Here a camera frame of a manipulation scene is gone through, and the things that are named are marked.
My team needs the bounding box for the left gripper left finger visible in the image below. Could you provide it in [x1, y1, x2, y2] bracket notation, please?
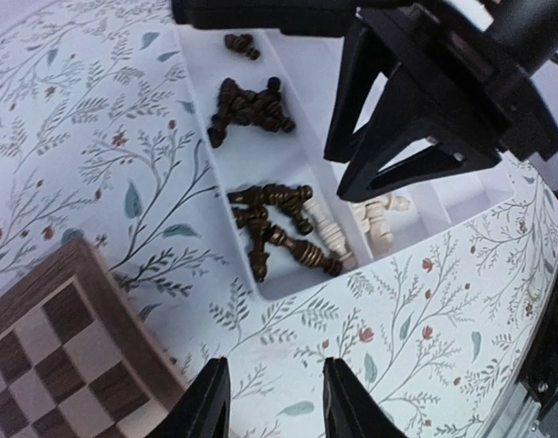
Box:
[162, 358, 230, 437]

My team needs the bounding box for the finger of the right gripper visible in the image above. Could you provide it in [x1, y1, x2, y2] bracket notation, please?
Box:
[337, 68, 501, 202]
[324, 20, 396, 163]

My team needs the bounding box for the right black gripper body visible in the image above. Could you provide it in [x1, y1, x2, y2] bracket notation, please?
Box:
[362, 1, 558, 160]

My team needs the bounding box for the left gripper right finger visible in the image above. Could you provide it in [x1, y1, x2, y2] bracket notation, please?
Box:
[322, 358, 405, 438]

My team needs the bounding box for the white plastic tray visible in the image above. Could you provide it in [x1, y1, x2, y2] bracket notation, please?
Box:
[178, 25, 515, 299]

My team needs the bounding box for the light piece among dark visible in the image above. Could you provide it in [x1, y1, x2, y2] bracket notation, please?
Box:
[303, 198, 357, 271]

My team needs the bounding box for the wooden chess board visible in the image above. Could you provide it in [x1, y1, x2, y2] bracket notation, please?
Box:
[0, 238, 186, 437]

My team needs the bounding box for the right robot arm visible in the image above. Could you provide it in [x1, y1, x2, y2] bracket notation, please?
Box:
[324, 1, 558, 203]

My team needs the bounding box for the pile of light chess pieces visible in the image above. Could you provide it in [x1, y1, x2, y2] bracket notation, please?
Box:
[350, 193, 411, 256]

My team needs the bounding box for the pile of dark chess pieces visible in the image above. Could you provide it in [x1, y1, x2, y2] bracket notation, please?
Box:
[200, 29, 338, 297]

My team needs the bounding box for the floral patterned table mat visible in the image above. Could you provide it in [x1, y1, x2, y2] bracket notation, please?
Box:
[0, 1, 558, 437]

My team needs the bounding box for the front aluminium rail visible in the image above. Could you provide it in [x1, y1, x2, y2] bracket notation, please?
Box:
[481, 293, 558, 437]

